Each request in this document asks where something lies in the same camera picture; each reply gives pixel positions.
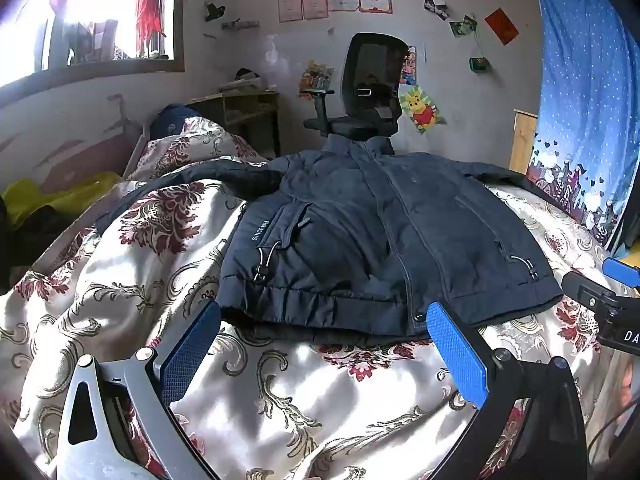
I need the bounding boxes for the wooden board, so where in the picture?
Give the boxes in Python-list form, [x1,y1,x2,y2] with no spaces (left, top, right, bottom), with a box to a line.
[509,109,538,176]

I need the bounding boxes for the dark blue padded jacket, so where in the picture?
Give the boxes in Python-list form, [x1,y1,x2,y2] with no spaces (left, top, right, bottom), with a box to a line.
[95,135,568,338]

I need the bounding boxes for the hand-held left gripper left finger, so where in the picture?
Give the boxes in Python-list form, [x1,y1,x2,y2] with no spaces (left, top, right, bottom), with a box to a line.
[56,301,223,480]

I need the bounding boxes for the yellow cloth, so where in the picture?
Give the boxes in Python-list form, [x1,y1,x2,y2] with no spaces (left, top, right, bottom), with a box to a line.
[0,171,123,231]

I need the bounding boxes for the dark hanging clothes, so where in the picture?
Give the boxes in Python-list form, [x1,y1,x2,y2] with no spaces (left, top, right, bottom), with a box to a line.
[47,0,121,66]

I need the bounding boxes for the black mesh office chair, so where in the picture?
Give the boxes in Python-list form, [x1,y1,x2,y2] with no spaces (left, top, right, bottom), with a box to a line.
[300,33,403,156]

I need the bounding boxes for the red envelope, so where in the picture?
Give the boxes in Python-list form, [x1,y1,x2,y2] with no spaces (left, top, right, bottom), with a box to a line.
[484,7,520,46]

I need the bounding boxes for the yellow bear poster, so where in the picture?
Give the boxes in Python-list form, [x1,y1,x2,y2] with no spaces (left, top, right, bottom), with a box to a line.
[400,86,447,135]

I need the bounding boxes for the person's right hand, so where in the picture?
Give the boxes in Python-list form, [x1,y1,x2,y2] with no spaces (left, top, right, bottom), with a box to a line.
[619,362,640,411]

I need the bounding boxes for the blue printed curtain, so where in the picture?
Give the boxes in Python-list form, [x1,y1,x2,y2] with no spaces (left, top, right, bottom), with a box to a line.
[525,0,640,251]

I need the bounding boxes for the pile of papers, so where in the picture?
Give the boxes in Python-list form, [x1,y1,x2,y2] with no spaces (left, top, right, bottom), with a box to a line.
[220,67,266,95]

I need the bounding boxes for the wooden desk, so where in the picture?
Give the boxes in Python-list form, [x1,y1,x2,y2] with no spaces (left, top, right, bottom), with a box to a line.
[187,91,281,158]

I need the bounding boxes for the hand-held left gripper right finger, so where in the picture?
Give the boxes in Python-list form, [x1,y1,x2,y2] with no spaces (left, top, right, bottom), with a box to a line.
[425,301,588,480]

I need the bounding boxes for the cartoon figure poster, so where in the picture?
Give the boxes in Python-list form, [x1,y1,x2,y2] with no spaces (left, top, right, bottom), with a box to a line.
[400,46,417,86]

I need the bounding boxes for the colourful cartoon poster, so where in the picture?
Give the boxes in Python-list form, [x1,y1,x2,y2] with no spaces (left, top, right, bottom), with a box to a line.
[299,60,335,95]

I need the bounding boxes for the dark blue pillow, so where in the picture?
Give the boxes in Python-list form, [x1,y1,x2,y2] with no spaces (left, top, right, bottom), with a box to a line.
[150,104,191,138]

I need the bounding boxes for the red hanging cloth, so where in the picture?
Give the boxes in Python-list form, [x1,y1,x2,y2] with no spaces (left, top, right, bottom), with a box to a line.
[134,0,166,56]

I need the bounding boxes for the floral quilt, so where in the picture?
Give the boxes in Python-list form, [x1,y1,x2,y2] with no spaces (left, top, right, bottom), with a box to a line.
[0,116,626,480]

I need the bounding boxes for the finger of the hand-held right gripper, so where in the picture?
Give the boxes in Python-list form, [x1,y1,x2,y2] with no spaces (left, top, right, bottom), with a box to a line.
[561,270,626,321]
[602,256,640,289]

